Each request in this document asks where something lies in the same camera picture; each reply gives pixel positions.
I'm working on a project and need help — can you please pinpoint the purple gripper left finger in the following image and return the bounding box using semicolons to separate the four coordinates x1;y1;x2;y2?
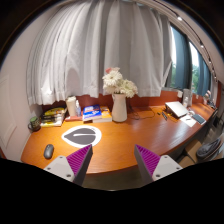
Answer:
44;145;93;186

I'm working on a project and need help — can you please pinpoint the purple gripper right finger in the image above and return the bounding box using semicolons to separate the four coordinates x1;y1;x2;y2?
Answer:
134;145;182;184

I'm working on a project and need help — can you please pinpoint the grey computer mouse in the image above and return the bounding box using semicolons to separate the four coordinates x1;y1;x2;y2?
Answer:
43;144;54;159

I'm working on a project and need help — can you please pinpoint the round white grey mouse pad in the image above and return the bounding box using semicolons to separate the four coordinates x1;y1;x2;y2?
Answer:
61;125;102;148

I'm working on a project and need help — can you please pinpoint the black pen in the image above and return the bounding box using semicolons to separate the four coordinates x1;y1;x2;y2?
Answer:
162;112;167;121

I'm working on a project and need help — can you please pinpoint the yellow book stack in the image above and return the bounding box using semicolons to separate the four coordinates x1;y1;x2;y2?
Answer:
40;107;67;127

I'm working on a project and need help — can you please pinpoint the grey chair cushion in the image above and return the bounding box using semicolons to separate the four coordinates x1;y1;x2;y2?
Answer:
196;138;221;161

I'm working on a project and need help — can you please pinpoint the dark green mug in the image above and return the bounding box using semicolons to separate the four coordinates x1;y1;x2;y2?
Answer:
28;116;41;132

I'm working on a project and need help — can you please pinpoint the small clear bottle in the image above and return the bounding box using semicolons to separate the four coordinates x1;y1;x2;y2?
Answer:
76;100;82;117

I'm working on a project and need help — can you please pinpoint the white paper sheet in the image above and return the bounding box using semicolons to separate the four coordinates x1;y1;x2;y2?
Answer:
181;115;196;127

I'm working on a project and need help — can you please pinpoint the orange yellow book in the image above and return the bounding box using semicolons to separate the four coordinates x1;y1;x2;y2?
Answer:
94;106;112;123

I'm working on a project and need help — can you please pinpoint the silver laptop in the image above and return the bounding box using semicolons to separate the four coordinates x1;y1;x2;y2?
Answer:
165;101;188;118

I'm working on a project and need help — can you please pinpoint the white ceramic vase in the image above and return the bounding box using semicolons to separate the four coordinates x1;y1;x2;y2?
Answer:
112;94;127;122

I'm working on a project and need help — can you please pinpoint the white paper roll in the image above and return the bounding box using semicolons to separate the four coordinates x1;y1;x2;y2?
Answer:
66;96;76;116

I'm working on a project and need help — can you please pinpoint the dark tablet device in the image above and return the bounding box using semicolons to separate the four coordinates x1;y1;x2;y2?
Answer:
192;114;206;125

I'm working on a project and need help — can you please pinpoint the white flower bouquet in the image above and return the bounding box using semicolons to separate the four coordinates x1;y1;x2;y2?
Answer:
102;67;138;98

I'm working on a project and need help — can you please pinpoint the white curtain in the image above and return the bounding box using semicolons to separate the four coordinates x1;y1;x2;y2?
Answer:
27;0;172;105

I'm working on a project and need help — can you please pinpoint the black cable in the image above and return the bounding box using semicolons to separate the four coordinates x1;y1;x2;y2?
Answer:
127;105;157;121

